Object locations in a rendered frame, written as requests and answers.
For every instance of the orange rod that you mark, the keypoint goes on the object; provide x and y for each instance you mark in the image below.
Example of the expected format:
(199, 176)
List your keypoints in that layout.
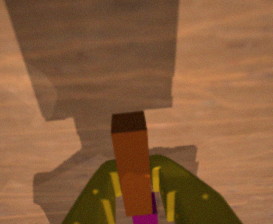
(130, 143)

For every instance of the magenta rectangular block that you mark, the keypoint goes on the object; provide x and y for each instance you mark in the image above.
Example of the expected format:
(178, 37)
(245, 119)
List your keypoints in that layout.
(150, 218)

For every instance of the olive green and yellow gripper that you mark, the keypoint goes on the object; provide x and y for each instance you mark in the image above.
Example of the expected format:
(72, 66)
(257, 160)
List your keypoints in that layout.
(186, 198)

